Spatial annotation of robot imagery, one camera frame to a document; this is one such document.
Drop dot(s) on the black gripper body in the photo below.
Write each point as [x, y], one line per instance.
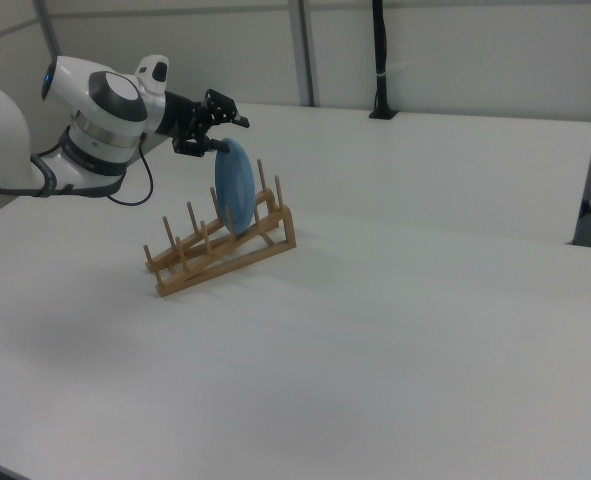
[182, 120]

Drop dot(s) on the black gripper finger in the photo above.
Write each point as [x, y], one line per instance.
[200, 146]
[222, 110]

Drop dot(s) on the blue round plate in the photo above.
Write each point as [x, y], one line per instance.
[234, 185]

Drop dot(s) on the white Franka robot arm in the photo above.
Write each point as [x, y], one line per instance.
[95, 125]

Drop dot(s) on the wooden plate rack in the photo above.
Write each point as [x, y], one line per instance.
[225, 250]

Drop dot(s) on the black pole with base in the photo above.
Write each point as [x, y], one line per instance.
[381, 60]

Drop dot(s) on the grey metal partition post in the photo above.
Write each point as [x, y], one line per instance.
[305, 50]
[45, 25]

